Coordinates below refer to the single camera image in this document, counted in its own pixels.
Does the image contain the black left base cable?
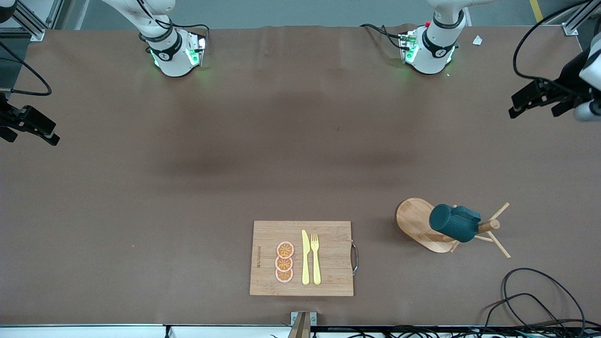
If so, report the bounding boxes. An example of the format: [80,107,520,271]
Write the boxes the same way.
[361,23,409,50]

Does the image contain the brown table cover mat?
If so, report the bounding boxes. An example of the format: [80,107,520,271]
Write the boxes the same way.
[0,24,601,327]

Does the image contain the black cable along table edge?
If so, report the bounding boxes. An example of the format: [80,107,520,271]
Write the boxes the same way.
[312,327,601,338]

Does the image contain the yellow plastic fork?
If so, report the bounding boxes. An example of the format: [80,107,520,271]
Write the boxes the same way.
[310,233,322,285]

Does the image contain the silver table edge rail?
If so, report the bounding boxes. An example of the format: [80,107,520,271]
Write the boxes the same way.
[0,323,292,328]

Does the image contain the black looped floor cable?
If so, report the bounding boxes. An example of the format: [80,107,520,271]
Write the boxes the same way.
[484,293,569,338]
[502,268,586,336]

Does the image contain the metal bracket with wooden post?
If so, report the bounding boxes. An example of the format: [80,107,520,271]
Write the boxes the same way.
[287,311,317,338]

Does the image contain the aluminium frame profile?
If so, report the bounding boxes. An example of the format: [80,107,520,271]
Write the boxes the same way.
[562,0,593,36]
[9,0,64,42]

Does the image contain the black base cable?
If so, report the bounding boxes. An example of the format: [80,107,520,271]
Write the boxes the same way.
[361,23,409,50]
[136,0,210,45]

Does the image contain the black right base cable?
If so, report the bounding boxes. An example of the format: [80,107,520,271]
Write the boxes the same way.
[136,0,210,45]

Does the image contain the wooden mug tree stand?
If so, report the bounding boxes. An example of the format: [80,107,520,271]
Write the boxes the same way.
[395,198,511,259]

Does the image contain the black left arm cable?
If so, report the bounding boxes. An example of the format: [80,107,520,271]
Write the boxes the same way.
[513,0,601,94]

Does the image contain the bamboo cutting board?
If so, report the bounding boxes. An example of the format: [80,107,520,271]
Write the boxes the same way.
[249,221,359,297]

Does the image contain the yellow plastic knife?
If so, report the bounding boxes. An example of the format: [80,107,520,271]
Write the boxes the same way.
[301,230,311,285]

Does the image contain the dark teal ribbed cup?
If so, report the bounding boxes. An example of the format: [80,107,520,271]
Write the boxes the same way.
[429,203,482,243]

